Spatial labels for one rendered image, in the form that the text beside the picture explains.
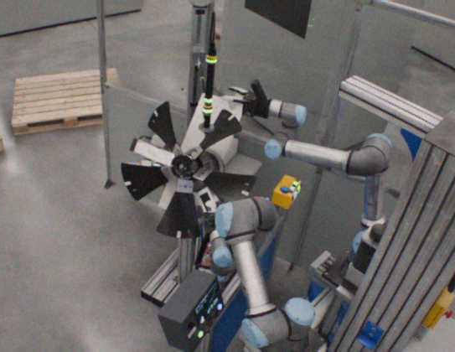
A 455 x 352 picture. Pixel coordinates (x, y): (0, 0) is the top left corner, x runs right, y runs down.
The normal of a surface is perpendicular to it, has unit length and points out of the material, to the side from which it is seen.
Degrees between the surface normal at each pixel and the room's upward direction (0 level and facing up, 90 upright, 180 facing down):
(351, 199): 90
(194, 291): 15
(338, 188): 90
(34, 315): 0
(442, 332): 0
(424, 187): 90
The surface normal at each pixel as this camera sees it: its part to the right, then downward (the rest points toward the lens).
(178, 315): -0.14, -0.84
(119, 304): 0.09, -0.77
